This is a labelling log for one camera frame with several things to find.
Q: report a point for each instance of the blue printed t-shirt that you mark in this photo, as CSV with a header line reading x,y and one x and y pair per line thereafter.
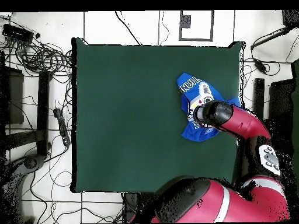
x,y
193,135

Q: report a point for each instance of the black power adapter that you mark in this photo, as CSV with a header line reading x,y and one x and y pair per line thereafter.
x,y
260,65

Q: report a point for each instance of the black flat panel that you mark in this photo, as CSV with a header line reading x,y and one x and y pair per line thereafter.
x,y
280,102
15,98

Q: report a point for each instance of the black box device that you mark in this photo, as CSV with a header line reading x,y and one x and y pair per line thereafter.
x,y
17,32

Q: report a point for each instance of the dark grey square patch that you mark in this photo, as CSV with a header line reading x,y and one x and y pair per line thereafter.
x,y
186,21

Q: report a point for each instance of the grey square floor frame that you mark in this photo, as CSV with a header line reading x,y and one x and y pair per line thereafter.
x,y
212,25

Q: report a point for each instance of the dark green table cloth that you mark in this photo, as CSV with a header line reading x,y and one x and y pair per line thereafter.
x,y
116,116

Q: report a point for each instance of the black speckled box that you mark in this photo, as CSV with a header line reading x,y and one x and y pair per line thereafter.
x,y
290,18

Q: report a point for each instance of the black rod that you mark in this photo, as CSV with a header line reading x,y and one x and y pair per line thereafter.
x,y
271,38

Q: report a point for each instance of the black power strip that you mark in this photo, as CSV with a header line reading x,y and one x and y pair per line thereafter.
x,y
62,127

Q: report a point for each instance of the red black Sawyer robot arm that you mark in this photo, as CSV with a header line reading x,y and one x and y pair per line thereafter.
x,y
233,203

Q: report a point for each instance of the grey chair base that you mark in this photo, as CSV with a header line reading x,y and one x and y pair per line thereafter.
x,y
32,161

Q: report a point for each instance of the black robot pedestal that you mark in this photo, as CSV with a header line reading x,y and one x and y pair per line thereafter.
x,y
130,206

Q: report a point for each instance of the black stand bar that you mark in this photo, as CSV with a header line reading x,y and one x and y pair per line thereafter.
x,y
43,112
259,95

